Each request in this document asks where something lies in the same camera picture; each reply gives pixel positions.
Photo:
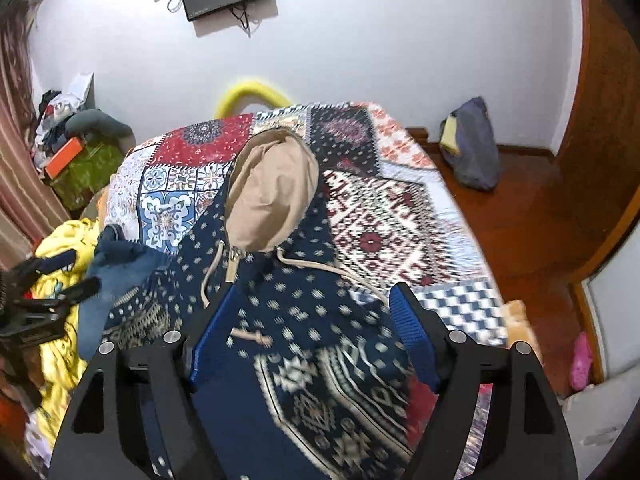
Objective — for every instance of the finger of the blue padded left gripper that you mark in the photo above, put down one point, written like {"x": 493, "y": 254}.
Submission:
{"x": 81, "y": 291}
{"x": 62, "y": 261}

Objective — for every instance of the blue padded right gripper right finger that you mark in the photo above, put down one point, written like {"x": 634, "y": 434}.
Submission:
{"x": 405, "y": 311}

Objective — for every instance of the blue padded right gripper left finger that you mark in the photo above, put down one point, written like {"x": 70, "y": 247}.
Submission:
{"x": 208, "y": 334}

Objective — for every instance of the navy patterned hooded jacket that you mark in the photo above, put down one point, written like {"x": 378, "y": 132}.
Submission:
{"x": 315, "y": 385}

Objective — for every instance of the pile of clothes and papers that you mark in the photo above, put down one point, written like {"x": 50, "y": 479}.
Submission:
{"x": 55, "y": 109}

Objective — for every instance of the yellow cartoon fleece blanket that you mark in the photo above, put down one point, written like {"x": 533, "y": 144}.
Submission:
{"x": 61, "y": 364}

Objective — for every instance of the blue denim jacket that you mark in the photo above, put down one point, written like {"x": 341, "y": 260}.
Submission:
{"x": 119, "y": 264}

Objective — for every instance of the red gold striped curtain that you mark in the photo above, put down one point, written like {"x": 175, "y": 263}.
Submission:
{"x": 30, "y": 210}

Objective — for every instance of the green patterned storage box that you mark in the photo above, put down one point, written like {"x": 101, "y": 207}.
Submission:
{"x": 86, "y": 174}

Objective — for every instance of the orange box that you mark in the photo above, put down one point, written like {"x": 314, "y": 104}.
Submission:
{"x": 62, "y": 158}

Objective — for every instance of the patchwork patterned bed quilt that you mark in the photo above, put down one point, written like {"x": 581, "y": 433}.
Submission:
{"x": 391, "y": 216}

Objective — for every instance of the dark grey neck pillow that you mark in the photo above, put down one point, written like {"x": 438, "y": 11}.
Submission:
{"x": 94, "y": 122}

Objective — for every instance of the pink slipper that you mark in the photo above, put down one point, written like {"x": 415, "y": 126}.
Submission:
{"x": 581, "y": 363}

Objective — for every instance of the grey blue backpack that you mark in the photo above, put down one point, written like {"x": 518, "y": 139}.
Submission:
{"x": 467, "y": 143}

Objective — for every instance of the white sliding wardrobe door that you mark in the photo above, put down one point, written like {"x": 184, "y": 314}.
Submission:
{"x": 606, "y": 288}

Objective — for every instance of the white appliance with stickers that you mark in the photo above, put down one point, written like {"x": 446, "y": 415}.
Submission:
{"x": 596, "y": 416}

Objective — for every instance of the yellow curved foam tube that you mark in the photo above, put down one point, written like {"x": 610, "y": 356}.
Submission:
{"x": 249, "y": 89}

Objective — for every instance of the brown wooden door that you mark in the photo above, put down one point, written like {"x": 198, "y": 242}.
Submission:
{"x": 599, "y": 155}

